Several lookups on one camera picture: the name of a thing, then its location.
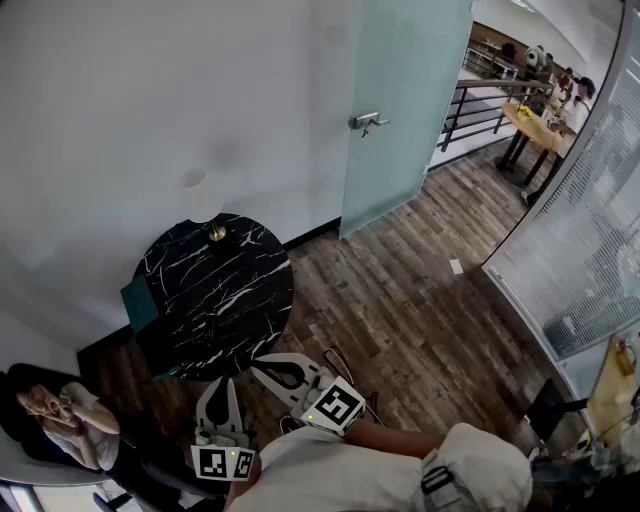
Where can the black metal railing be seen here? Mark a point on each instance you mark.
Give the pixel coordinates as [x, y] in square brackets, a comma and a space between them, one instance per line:
[475, 107]

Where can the yellow desk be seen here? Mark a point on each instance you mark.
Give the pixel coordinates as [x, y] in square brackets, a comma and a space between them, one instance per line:
[610, 395]

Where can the white lamp with gold base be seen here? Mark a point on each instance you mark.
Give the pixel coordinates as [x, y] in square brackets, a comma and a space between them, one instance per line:
[202, 200]

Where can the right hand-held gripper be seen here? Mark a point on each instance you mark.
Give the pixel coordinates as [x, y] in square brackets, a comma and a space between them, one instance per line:
[334, 405]

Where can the person's right forearm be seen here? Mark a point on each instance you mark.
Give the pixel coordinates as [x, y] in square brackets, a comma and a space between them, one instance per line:
[395, 440]

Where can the dark teal rectangular box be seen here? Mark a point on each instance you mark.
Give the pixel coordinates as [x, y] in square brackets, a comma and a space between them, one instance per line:
[137, 305]

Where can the glass partition with blinds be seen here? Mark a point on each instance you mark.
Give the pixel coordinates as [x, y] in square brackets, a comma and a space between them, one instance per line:
[575, 250]

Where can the frosted glass door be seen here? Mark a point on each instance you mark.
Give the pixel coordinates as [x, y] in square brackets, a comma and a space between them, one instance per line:
[395, 75]

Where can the person's black shoe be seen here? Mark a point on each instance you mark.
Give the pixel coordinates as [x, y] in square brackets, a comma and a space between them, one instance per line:
[291, 425]

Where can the wooden high table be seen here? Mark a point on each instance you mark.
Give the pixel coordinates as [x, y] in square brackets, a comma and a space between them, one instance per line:
[537, 129]

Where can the yellow flowers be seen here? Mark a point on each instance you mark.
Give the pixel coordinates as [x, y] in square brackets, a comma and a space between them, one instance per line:
[523, 111]

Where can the person's left forearm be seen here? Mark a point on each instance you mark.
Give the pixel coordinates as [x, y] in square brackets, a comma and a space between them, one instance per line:
[239, 494]

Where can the white paper slip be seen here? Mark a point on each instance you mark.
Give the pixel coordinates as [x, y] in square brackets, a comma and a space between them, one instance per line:
[455, 266]

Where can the black marble round table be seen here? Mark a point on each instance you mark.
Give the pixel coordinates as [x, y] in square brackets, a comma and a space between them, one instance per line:
[235, 280]

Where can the window with dark frame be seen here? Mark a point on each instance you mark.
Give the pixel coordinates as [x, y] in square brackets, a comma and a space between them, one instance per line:
[50, 500]

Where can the person's white shirt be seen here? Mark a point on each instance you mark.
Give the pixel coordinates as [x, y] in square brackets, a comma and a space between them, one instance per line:
[350, 480]

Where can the black electronic component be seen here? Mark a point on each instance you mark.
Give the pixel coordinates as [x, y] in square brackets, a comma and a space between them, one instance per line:
[211, 327]

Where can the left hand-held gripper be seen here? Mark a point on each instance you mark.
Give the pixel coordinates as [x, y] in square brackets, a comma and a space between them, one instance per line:
[222, 462]

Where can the black armchair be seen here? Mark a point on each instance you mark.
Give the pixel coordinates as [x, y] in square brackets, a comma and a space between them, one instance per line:
[15, 435]

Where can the black office chair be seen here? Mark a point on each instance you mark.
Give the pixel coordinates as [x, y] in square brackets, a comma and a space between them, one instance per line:
[547, 407]

